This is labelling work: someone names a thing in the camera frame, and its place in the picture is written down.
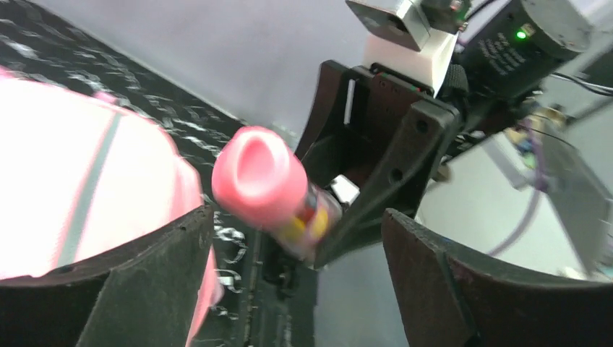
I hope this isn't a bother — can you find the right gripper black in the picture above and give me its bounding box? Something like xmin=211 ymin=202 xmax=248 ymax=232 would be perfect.
xmin=295 ymin=60 xmax=468 ymax=269

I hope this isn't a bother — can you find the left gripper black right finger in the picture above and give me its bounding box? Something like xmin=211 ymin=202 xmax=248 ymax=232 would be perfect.
xmin=382 ymin=209 xmax=612 ymax=346

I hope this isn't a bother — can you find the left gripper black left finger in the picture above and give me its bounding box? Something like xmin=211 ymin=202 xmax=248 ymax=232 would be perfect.
xmin=1 ymin=206 xmax=216 ymax=346

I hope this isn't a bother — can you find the pink cap bottle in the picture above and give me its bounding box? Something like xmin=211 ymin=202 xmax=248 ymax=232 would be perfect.
xmin=211 ymin=126 xmax=343 ymax=263

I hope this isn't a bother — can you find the pink student backpack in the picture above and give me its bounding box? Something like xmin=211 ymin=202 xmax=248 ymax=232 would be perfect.
xmin=0 ymin=67 xmax=225 ymax=347

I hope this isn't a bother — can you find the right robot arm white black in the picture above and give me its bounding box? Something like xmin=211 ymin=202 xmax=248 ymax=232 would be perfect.
xmin=296 ymin=1 xmax=592 ymax=268

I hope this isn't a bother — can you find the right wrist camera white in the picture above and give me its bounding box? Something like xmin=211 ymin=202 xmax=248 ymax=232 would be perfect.
xmin=346 ymin=0 xmax=471 ymax=95

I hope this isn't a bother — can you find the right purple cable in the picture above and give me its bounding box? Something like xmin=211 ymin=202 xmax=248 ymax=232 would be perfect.
xmin=486 ymin=119 xmax=552 ymax=260

